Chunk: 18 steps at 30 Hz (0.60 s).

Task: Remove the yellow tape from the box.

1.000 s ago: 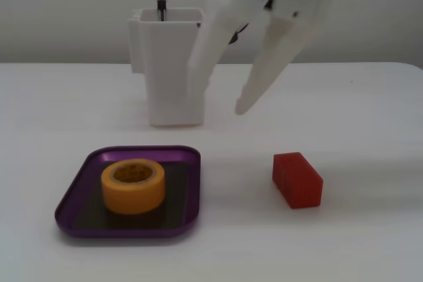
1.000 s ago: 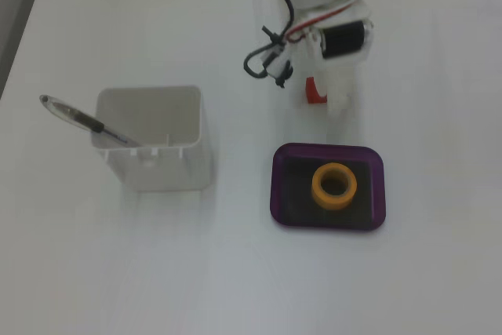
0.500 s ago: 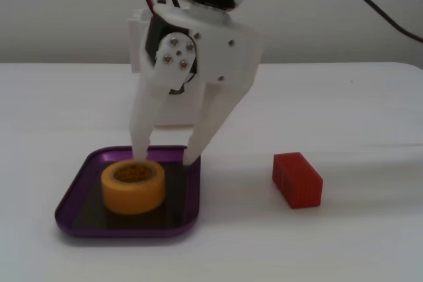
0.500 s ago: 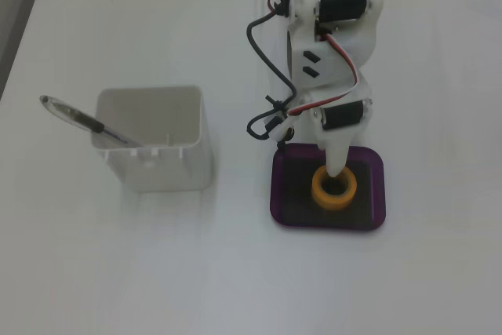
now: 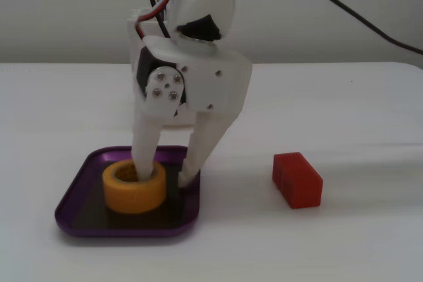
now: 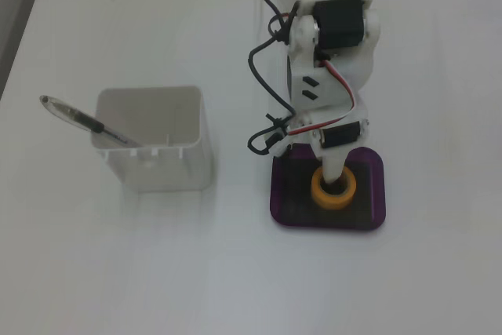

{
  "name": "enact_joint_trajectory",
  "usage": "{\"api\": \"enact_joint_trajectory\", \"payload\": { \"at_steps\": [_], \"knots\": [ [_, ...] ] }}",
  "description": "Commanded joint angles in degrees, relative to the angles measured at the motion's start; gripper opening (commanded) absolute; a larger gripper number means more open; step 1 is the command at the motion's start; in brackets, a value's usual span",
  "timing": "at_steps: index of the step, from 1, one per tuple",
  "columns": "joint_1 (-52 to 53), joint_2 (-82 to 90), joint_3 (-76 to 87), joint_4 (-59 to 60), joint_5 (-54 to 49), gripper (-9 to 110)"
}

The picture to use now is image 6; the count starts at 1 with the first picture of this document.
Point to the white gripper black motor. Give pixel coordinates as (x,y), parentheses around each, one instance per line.
(340,136)

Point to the yellow tape roll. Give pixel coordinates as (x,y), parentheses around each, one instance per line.
(333,201)

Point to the purple metal tray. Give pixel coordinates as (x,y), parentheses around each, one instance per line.
(282,209)

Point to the white plastic pen holder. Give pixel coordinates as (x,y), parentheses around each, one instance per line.
(168,170)

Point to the black ballpoint pen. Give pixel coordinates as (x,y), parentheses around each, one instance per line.
(78,117)

